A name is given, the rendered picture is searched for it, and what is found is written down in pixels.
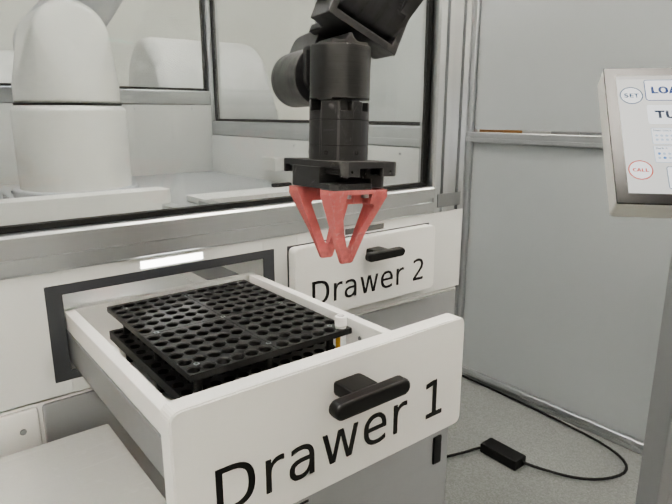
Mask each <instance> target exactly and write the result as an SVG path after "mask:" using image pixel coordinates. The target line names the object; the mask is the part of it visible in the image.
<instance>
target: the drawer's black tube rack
mask: <svg viewBox="0 0 672 504"><path fill-rule="evenodd" d="M107 312H108V313H109V314H110V315H112V316H113V317H114V318H115V319H116V320H118V321H119V322H120V323H121V324H122V325H123V328H120V329H115V330H111V331H109V333H110V339H111V340H112V341H113V342H114V343H115V344H116V345H117V346H118V347H119V348H120V349H121V350H122V351H123V352H124V353H125V354H126V360H127V361H128V362H129V363H130V362H133V361H134V362H135V363H136V364H137V365H138V366H139V367H140V368H141V369H142V370H143V371H144V372H145V373H146V374H147V375H148V376H149V377H150V378H151V379H153V380H154V381H155V382H156V384H157V390H158V391H159V392H160V393H163V392H166V393H167V394H168V395H169V396H170V397H171V398H172V399H173V400H175V399H178V398H181V397H184V396H187V395H190V394H194V393H197V392H200V391H203V390H206V389H209V388H212V387H216V386H219V385H222V384H225V383H228V382H231V381H234V380H238V379H241V378H244V377H247V376H250V375H253V374H257V373H260V372H263V371H266V370H269V369H272V368H275V367H279V366H282V365H285V364H288V363H291V362H294V361H297V360H301V359H304V358H307V357H310V356H313V355H316V354H319V353H323V352H326V351H329V350H332V349H335V348H336V346H334V345H333V339H332V340H328V341H325V342H322V343H318V344H315V345H312V346H309V347H305V348H302V349H299V350H295V351H292V352H289V353H286V354H282V355H279V356H276V357H272V358H269V359H266V360H263V361H259V362H256V363H253V364H249V365H246V366H243V367H240V368H236V369H233V370H230V371H226V372H223V373H220V374H217V375H213V376H210V377H207V378H203V379H200V380H197V381H194V382H189V381H188V380H187V379H186V378H185V377H184V376H182V375H181V368H184V367H187V366H191V365H199V364H200V363H201V362H205V361H208V360H212V359H215V358H219V357H222V356H226V355H229V354H233V353H236V352H240V351H243V350H247V349H250V348H254V347H257V346H261V345H264V344H270V345H272V344H271V342H275V341H278V340H282V339H285V338H289V337H292V336H296V335H299V334H303V333H306V332H310V331H313V330H317V329H320V328H324V327H332V325H334V324H335V320H333V319H331V318H329V317H327V316H324V315H322V314H320V313H318V312H315V311H313V310H311V309H309V308H307V307H304V306H302V305H300V304H298V303H295V302H293V301H291V300H289V299H286V298H284V297H282V296H280V295H278V294H275V293H273V292H271V291H269V290H266V289H264V288H262V287H260V286H258V285H255V284H253V283H251V282H249V281H246V280H244V279H243V280H238V281H233V282H228V283H223V284H218V285H213V286H208V287H203V288H198V289H193V290H188V291H183V292H178V293H173V294H168V295H163V296H158V297H153V298H148V299H143V300H138V301H133V302H128V303H123V304H118V305H113V306H108V307H107ZM272 346H273V345H272ZM273 347H275V346H273ZM275 348H277V347H275ZM277 349H278V350H279V348H277Z"/></svg>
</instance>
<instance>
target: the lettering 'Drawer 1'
mask: <svg viewBox="0 0 672 504"><path fill-rule="evenodd" d="M431 386H433V395H432V412H431V413H429V414H427V415H426V419H428V418H430V417H432V416H434V415H436V414H439V413H441V410H442V408H440V409H438V410H436V396H437V379H435V380H433V381H431V382H430V383H429V384H427V385H426V390H427V389H428V388H430V387H431ZM404 405H407V400H406V401H403V402H402V403H401V404H400V405H399V407H398V405H395V406H394V417H393V435H394V434H396V433H397V423H398V413H399V410H400V409H401V407H403V406H404ZM376 417H381V419H382V423H381V424H379V425H376V426H374V427H372V428H370V429H369V425H370V423H371V421H372V420H373V419H375V418H376ZM383 426H386V416H385V415H384V414H383V413H382V412H378V413H375V414H373V415H372V416H371V417H370V418H369V419H368V421H367V423H366V425H365V428H364V440H365V442H366V443H367V444H369V445H374V444H376V443H378V442H380V441H381V440H383V439H384V438H385V433H384V434H383V435H382V436H381V437H379V438H378V439H375V440H371V439H370V438H369V434H368V433H370V432H372V431H375V430H377V429H379V428H381V427H383ZM357 427H358V422H356V423H354V425H353V430H352V434H351V439H350V444H349V448H348V444H347V440H346V436H345V432H344V428H342V429H340V430H338V433H337V438H336V443H335V447H334V452H333V454H332V451H331V447H330V443H329V439H328V435H326V436H323V441H324V445H325V448H326V452H327V456H328V460H329V463H330V464H332V463H335V462H336V457H337V452H338V447H339V443H340V438H342V442H343V446H344V450H345V454H346V457H347V456H349V455H352V450H353V445H354V441H355V436H356V431H357ZM303 449H308V450H309V455H306V456H304V457H302V458H300V459H298V460H297V461H295V462H294V463H293V465H292V466H291V468H290V478H291V479H292V480H293V481H298V480H300V479H302V478H304V477H305V476H306V475H307V474H308V472H309V470H310V474H311V473H313V472H315V457H314V448H313V446H312V445H311V444H303V445H301V446H299V447H297V448H295V449H294V450H293V451H292V452H291V457H292V456H293V455H295V454H296V453H297V452H299V451H301V450H303ZM280 459H284V453H282V454H280V455H278V456H277V457H275V458H274V460H273V461H272V463H271V459H270V460H267V461H265V464H266V494H269V493H271V492H272V468H273V466H274V464H275V463H276V462H277V461H279V460H280ZM308 459H309V465H308V468H307V469H306V471H305V472H304V473H302V474H300V475H296V474H295V468H296V466H297V465H298V464H300V463H301V462H303V461H305V460H308ZM237 468H243V469H245V470H246V471H247V474H248V479H249V484H248V489H247V492H246V494H245V495H244V497H243V498H242V499H241V500H240V501H238V502H237V503H235V504H244V503H245V502H246V501H247V500H248V499H249V498H250V496H251V495H252V493H253V490H254V487H255V472H254V469H253V467H252V465H251V464H249V463H247V462H238V463H234V464H231V465H229V466H226V467H224V468H221V469H219V470H216V471H215V480H216V498H217V504H224V498H223V480H222V474H223V473H226V472H228V471H231V470H233V469H237Z"/></svg>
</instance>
